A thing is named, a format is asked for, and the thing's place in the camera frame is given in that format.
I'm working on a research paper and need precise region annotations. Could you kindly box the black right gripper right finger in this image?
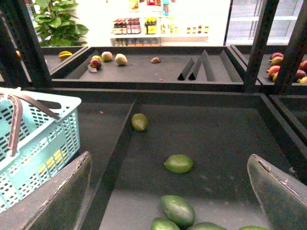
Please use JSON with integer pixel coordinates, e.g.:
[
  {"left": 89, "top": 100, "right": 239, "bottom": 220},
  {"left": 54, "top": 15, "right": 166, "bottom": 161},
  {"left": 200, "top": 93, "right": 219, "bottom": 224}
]
[{"left": 247, "top": 154, "right": 307, "bottom": 230}]

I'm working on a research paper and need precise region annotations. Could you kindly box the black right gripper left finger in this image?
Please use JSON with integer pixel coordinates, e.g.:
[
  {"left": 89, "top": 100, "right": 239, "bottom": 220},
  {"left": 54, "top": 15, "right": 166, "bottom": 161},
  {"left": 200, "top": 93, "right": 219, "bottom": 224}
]
[{"left": 0, "top": 151, "right": 92, "bottom": 230}]

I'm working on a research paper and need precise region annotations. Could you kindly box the light blue plastic basket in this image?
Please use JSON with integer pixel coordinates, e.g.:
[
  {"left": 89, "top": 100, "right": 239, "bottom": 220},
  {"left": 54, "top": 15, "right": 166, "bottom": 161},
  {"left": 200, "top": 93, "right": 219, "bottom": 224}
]
[{"left": 0, "top": 89, "right": 81, "bottom": 211}]

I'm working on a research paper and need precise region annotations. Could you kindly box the yellow mango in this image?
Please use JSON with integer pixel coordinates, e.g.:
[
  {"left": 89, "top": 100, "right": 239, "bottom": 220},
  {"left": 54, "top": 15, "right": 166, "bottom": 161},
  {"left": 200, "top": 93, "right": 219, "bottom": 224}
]
[{"left": 38, "top": 150, "right": 67, "bottom": 175}]

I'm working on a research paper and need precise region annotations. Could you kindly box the red passion fruit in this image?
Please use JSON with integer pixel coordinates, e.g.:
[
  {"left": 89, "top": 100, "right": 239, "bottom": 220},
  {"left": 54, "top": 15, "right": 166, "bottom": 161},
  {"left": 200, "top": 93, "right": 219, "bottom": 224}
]
[{"left": 90, "top": 58, "right": 102, "bottom": 70}]

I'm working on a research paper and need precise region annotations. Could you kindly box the yellow starfruit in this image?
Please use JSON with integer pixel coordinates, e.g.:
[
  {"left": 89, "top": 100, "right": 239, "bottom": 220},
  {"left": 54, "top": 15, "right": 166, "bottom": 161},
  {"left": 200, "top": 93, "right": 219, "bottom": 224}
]
[{"left": 58, "top": 51, "right": 72, "bottom": 61}]

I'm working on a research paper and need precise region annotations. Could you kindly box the black triangular divider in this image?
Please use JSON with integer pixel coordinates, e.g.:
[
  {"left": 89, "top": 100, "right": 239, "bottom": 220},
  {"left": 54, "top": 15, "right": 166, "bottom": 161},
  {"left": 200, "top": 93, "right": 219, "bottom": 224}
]
[
  {"left": 188, "top": 57, "right": 201, "bottom": 81},
  {"left": 177, "top": 58, "right": 194, "bottom": 81}
]

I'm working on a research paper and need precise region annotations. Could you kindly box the pale round fruit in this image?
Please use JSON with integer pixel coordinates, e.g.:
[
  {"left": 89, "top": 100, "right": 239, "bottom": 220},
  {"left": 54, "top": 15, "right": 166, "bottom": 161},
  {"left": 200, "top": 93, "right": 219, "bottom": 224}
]
[{"left": 101, "top": 51, "right": 113, "bottom": 62}]

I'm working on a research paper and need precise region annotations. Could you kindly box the pale oval fruit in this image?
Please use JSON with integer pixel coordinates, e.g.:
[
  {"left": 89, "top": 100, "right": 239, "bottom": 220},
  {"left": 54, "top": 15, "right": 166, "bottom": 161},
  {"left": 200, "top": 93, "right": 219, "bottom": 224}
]
[{"left": 115, "top": 53, "right": 128, "bottom": 66}]

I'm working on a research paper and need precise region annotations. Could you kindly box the small brown fruit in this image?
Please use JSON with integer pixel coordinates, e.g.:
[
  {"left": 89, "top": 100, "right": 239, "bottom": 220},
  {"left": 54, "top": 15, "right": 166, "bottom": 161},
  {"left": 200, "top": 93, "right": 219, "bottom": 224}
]
[{"left": 151, "top": 57, "right": 161, "bottom": 64}]

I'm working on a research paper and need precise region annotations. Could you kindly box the green potted plant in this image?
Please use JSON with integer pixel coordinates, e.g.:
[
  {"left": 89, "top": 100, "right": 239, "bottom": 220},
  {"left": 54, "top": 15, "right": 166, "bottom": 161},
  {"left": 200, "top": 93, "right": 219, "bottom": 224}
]
[{"left": 27, "top": 0, "right": 89, "bottom": 47}]

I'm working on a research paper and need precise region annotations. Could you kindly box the white product shelf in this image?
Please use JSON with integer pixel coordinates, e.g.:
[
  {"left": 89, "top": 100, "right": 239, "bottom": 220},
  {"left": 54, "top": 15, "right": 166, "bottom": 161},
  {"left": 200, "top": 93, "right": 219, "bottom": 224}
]
[{"left": 110, "top": 0, "right": 209, "bottom": 46}]

